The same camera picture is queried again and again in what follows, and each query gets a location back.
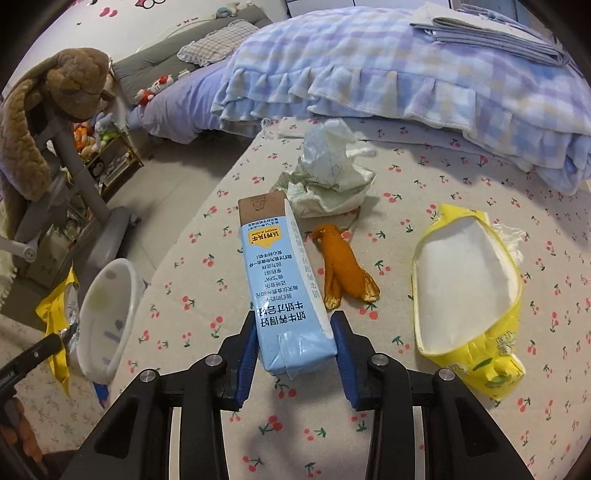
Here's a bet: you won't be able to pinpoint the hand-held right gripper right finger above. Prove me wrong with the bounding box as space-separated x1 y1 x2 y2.
330 311 536 480

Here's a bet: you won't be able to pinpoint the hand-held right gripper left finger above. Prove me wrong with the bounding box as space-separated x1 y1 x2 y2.
54 318 259 480

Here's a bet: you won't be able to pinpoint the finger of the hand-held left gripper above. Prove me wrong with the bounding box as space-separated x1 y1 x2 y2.
21 333 65 372

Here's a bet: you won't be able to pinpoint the white plastic bin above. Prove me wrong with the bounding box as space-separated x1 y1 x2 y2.
75 258 147 385

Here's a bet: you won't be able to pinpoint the light blue milk carton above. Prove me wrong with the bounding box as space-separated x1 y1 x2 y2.
238 193 340 379

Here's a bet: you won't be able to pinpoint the yellow tissue pack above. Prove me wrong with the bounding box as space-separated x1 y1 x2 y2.
412 203 527 401

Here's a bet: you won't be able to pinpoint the orange peel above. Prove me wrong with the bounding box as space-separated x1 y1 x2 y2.
311 224 380 311

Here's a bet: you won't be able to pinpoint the crumpled paper wad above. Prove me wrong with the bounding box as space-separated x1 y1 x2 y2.
272 117 377 220

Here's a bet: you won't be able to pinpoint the wooden toy shelf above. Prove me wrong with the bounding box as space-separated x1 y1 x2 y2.
69 111 144 190

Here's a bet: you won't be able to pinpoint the brown quilted blanket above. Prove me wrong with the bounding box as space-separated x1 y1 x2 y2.
0 48 114 234

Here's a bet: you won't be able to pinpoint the bed with grey headboard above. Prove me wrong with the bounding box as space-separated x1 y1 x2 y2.
111 7 273 144

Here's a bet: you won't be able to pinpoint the red white cat plush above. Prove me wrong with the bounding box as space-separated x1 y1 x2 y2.
135 74 178 107

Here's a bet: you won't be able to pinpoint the plaid ruffled blanket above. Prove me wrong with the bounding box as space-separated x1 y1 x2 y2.
210 4 591 195

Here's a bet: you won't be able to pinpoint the plaid pillow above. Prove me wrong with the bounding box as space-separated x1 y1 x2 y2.
178 31 259 68

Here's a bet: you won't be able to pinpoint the folded grey sheets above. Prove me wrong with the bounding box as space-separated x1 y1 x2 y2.
410 2 583 75

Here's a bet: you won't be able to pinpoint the grey chair frame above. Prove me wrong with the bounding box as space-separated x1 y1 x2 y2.
0 102 132 296

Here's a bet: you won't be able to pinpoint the pink cat wall sticker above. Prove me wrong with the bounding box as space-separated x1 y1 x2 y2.
83 0 160 19

